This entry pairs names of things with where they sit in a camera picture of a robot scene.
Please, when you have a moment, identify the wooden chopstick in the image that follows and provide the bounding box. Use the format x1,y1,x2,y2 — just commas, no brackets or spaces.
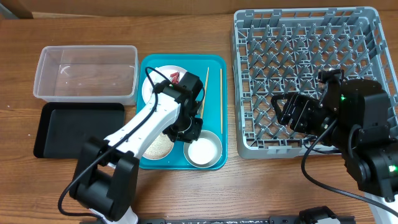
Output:
200,67,210,119
220,68,223,135

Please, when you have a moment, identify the teal serving tray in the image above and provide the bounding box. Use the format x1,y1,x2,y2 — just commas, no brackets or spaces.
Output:
136,54,228,170

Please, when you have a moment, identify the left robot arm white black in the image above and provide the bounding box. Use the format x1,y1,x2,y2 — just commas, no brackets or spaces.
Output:
58,72,205,223

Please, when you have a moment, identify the black tray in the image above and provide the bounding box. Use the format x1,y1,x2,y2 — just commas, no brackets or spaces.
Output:
33,102,125,159

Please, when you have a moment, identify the grey dishwasher rack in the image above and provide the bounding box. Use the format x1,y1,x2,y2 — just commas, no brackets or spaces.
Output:
231,7,397,159

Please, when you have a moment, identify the right wooden chopstick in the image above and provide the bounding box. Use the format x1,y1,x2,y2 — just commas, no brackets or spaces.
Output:
220,68,223,135

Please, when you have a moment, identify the clear plastic bin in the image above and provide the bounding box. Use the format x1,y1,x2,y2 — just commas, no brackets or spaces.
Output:
33,45,140,105

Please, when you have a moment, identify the grey bowl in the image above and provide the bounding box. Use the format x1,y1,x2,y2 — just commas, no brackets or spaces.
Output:
183,130,223,169

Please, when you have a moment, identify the pink plate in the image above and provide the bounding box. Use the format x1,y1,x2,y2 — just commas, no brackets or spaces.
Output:
141,65,187,104

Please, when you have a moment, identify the red snack wrapper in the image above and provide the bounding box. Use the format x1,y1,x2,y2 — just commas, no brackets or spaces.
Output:
170,72,180,84

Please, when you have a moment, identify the left wooden chopstick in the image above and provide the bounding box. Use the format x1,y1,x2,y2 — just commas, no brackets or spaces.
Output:
200,67,210,119

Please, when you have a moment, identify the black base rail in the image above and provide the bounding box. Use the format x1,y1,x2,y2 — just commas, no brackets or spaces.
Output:
80,205,355,224

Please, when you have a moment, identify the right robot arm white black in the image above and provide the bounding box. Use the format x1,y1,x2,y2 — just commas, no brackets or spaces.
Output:
271,68,397,223

